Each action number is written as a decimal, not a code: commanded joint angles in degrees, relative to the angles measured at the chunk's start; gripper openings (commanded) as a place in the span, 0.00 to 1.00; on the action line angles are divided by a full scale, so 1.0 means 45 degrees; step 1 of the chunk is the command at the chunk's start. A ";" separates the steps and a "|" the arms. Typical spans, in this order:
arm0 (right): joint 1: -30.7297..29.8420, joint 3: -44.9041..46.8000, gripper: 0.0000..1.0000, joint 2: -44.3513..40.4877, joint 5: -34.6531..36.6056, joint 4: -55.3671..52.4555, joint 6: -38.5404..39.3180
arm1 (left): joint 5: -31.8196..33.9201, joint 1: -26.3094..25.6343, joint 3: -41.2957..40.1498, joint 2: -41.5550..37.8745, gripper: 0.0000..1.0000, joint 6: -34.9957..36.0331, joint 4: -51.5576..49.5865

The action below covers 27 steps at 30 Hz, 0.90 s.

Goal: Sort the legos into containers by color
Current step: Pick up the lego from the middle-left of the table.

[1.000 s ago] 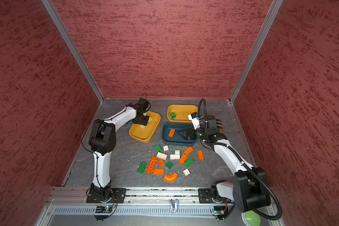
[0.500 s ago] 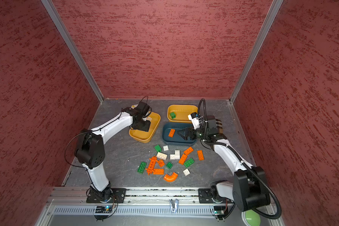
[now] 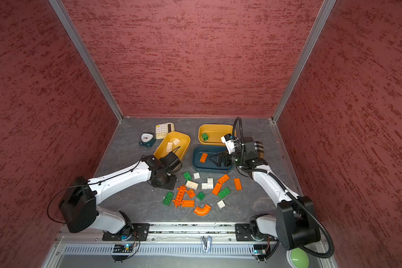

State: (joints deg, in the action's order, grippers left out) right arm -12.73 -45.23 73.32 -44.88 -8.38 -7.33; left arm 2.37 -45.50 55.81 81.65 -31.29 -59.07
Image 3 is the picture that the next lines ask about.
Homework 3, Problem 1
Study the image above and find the white square lego lower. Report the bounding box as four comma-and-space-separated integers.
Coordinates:
217, 200, 226, 209

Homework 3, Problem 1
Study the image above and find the yellow tub left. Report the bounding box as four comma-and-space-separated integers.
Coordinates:
154, 131, 191, 162

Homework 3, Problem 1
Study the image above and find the green push button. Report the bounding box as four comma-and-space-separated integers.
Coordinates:
287, 248, 309, 268

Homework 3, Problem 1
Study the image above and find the orange long lego chassis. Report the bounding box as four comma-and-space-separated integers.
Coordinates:
173, 185, 186, 208

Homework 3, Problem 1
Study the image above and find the white 2x4 lego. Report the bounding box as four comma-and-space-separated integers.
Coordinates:
166, 142, 174, 153
185, 180, 199, 191

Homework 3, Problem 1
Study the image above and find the small teal alarm clock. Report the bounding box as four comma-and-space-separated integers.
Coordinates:
138, 133, 156, 149

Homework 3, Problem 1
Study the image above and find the dark teal tub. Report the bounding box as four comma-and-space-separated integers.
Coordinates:
192, 145, 233, 174

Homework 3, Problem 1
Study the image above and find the orange curved lego piece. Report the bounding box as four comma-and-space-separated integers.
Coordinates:
194, 204, 211, 217

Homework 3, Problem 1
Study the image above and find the green cube lego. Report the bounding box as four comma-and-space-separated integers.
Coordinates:
183, 172, 192, 181

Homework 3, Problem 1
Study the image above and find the orange 2x3 lego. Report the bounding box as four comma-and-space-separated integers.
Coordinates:
199, 153, 208, 163
233, 178, 242, 191
212, 183, 222, 195
217, 174, 230, 184

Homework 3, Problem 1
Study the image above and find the left circuit board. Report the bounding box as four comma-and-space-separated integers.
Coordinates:
112, 244, 133, 255

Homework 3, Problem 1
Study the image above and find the orange flat 2x4 lego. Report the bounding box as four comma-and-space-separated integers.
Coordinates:
181, 200, 195, 208

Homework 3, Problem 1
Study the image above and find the yellow tub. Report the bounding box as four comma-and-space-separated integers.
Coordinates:
198, 124, 232, 147
154, 131, 191, 162

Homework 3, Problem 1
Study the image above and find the right circuit board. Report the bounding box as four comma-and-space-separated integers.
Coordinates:
253, 244, 270, 256

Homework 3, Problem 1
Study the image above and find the white L-shaped lego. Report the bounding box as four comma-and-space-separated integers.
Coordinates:
202, 178, 214, 190

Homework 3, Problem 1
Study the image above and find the black corrugated cable hose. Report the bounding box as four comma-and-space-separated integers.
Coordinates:
232, 116, 335, 259

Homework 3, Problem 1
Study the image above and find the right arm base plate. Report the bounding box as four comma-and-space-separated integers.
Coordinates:
234, 223, 268, 242

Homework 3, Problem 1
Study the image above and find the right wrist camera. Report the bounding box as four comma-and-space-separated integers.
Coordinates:
221, 134, 236, 154

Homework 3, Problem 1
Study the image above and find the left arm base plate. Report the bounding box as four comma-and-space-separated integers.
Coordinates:
102, 223, 150, 242

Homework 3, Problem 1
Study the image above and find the green 2x4 lego plate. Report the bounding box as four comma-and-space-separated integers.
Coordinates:
163, 192, 174, 206

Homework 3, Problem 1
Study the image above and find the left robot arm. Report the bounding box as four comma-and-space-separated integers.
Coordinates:
58, 153, 182, 234

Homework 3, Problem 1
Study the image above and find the small orange lego brick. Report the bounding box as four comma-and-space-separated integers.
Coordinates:
187, 189, 195, 199

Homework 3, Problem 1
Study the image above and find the plaid checkered pouch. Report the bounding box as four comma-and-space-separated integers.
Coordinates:
253, 141, 265, 159

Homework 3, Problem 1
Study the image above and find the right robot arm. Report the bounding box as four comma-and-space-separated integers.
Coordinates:
208, 152, 321, 250

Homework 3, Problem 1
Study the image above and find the cream calculator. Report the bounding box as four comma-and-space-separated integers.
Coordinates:
155, 122, 175, 140

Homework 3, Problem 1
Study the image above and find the aluminium front rail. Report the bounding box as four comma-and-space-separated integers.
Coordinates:
52, 222, 267, 245

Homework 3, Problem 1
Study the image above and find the yellow tub right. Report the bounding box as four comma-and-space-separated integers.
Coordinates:
198, 124, 232, 147

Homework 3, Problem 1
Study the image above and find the green 2x3 lego plate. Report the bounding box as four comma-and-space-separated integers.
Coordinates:
218, 188, 231, 199

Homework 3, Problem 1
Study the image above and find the circuit board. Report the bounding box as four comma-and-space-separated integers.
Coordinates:
253, 244, 270, 256
112, 244, 133, 255

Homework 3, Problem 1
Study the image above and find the metal clip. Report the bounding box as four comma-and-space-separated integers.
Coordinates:
201, 236, 212, 254

